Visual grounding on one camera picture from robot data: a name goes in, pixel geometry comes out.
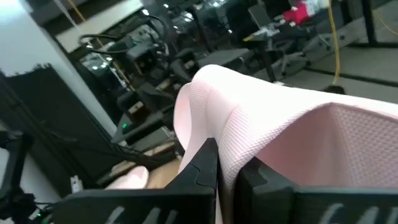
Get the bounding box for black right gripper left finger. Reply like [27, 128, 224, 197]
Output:
[53, 138, 219, 224]

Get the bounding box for grey office chair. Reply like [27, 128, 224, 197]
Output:
[267, 18, 333, 78]

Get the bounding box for pink slide sandal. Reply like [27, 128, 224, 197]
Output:
[104, 165, 150, 190]
[173, 63, 398, 224]

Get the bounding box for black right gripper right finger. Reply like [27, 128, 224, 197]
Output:
[233, 156, 398, 224]

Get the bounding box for black computer monitor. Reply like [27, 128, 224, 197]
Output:
[0, 63, 118, 190]

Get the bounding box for yellow cable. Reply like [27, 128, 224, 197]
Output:
[326, 0, 343, 87]

